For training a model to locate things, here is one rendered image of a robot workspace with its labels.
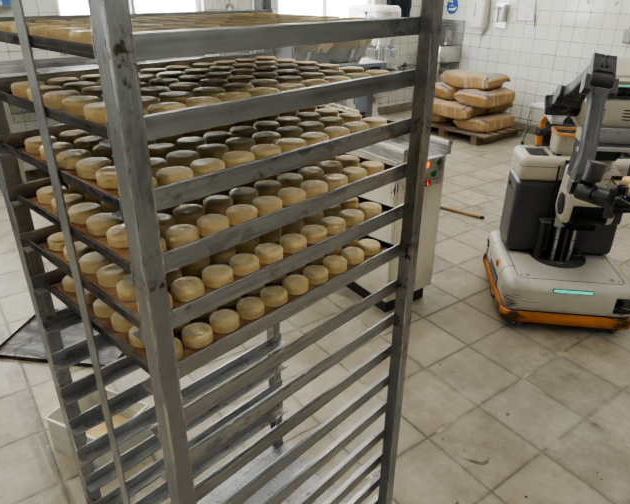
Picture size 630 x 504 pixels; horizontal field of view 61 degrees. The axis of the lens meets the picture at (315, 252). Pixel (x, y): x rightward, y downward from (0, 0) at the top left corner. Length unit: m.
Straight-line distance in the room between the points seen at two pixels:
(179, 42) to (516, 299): 2.37
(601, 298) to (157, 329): 2.46
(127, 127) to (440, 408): 1.95
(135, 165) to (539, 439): 1.99
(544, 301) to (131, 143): 2.45
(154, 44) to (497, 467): 1.88
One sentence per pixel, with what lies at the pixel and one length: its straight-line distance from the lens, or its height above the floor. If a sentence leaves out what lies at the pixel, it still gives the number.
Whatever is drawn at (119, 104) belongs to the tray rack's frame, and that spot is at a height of 1.45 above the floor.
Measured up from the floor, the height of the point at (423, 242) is 0.37.
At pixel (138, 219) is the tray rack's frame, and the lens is 0.66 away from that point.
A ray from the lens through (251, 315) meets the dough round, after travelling 0.93.
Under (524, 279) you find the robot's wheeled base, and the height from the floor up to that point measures 0.28.
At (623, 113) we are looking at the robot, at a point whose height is 1.09.
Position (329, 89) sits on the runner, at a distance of 0.88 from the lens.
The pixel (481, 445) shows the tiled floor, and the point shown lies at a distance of 2.25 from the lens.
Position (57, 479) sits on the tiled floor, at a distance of 2.23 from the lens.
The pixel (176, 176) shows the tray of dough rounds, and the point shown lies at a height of 1.33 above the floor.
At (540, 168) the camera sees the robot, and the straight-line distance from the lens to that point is 2.91.
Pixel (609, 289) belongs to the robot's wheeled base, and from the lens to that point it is 2.93.
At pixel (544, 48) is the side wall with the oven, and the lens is 6.94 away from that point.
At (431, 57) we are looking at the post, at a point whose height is 1.45.
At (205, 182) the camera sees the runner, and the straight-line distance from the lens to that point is 0.74.
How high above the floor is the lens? 1.56
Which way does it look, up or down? 26 degrees down
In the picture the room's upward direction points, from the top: straight up
